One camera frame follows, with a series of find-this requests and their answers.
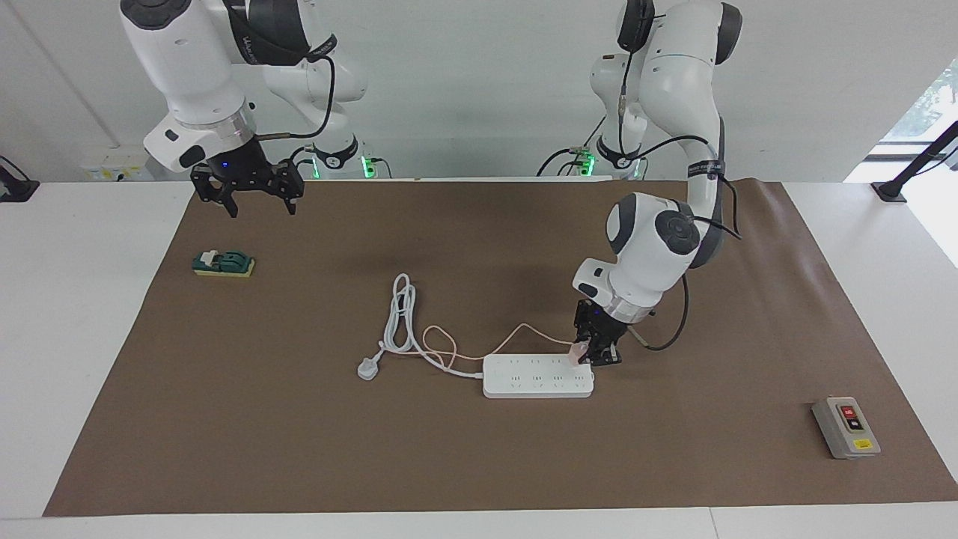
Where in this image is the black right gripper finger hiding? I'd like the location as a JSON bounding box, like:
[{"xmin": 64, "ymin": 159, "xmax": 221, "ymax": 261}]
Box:
[
  {"xmin": 273, "ymin": 159, "xmax": 305, "ymax": 216},
  {"xmin": 190, "ymin": 166, "xmax": 240, "ymax": 219}
]

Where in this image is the pink charger cable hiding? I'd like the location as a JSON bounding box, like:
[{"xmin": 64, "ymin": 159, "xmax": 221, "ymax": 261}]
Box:
[{"xmin": 423, "ymin": 323, "xmax": 577, "ymax": 360}]

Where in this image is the white power strip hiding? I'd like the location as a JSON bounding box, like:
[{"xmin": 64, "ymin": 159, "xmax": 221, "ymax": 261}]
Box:
[{"xmin": 482, "ymin": 353, "xmax": 596, "ymax": 399}]

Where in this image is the brown table mat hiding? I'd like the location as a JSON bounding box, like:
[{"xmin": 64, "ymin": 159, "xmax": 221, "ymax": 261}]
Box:
[{"xmin": 43, "ymin": 177, "xmax": 958, "ymax": 517}]

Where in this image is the black slanted stand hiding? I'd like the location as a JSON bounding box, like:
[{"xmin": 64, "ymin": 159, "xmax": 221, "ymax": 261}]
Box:
[{"xmin": 870, "ymin": 120, "xmax": 958, "ymax": 204}]

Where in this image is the bright window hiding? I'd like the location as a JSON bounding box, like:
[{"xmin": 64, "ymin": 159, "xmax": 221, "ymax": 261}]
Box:
[{"xmin": 868, "ymin": 60, "xmax": 958, "ymax": 162}]

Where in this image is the green knife switch, yellow base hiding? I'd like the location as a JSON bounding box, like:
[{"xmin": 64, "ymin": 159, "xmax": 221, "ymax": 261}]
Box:
[{"xmin": 192, "ymin": 250, "xmax": 256, "ymax": 279}]

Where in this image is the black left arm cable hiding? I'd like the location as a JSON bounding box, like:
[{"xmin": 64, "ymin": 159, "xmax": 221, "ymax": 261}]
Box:
[{"xmin": 617, "ymin": 0, "xmax": 743, "ymax": 353}]

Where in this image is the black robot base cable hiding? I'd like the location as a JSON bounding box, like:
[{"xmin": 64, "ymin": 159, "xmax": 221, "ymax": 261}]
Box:
[
  {"xmin": 288, "ymin": 144, "xmax": 391, "ymax": 180},
  {"xmin": 535, "ymin": 112, "xmax": 607, "ymax": 178}
]

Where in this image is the white wall socket box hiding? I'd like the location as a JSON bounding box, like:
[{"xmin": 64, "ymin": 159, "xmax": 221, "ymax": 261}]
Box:
[{"xmin": 81, "ymin": 146, "xmax": 162, "ymax": 182}]

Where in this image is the black clamp mount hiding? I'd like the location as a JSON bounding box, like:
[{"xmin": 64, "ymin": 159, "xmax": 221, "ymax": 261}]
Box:
[{"xmin": 0, "ymin": 155, "xmax": 40, "ymax": 204}]

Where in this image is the white power strip cord with plug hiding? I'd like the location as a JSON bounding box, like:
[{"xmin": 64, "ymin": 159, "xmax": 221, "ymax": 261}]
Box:
[{"xmin": 357, "ymin": 273, "xmax": 485, "ymax": 382}]

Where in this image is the grey on-off switch box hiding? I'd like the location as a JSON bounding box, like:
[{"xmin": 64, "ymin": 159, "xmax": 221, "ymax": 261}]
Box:
[{"xmin": 811, "ymin": 396, "xmax": 882, "ymax": 460}]

